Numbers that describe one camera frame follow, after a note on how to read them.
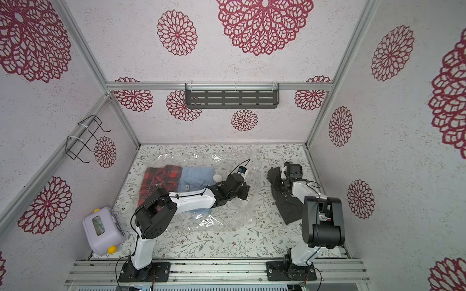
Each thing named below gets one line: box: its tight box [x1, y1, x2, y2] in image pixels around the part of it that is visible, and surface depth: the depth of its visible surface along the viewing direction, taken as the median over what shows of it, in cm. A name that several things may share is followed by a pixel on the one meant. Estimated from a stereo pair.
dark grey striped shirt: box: [266, 166, 304, 225], surface depth 92 cm
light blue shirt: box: [177, 166, 215, 193], surface depth 103 cm
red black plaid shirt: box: [137, 164, 183, 208], surface depth 102 cm
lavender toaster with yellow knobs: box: [81, 206, 127, 256], surface depth 77 cm
